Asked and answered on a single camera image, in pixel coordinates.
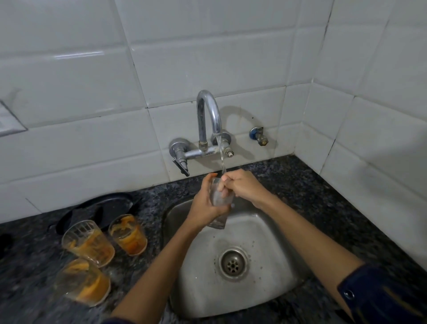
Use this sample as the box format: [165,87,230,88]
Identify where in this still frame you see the person's right hand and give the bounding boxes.
[218,168,268,210]

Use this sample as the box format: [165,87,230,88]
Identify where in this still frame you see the person's left hand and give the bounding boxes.
[186,172,232,232]

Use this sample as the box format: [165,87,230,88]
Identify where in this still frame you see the clear drinking glass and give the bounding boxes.
[208,177,235,231]

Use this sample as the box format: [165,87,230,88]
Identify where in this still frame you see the person's right forearm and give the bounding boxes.
[258,194,365,318]

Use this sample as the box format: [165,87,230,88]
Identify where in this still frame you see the person's left forearm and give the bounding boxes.
[110,219,202,324]

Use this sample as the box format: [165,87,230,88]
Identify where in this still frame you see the round sink drain strainer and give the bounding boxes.
[218,247,250,280]

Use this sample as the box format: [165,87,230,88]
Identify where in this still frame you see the stainless steel sink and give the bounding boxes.
[161,193,311,320]

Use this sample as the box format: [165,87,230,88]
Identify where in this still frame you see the orange-stained drinking glass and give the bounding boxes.
[61,220,116,268]
[53,258,111,308]
[108,214,148,257]

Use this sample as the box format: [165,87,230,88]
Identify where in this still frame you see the black plate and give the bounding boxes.
[55,192,135,235]

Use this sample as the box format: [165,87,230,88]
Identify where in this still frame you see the dark blue sleeve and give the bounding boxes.
[336,263,427,324]

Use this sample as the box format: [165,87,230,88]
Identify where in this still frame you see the small blue wall valve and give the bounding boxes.
[249,126,269,147]

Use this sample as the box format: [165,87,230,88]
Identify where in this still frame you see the chrome wall faucet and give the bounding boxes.
[168,89,235,177]

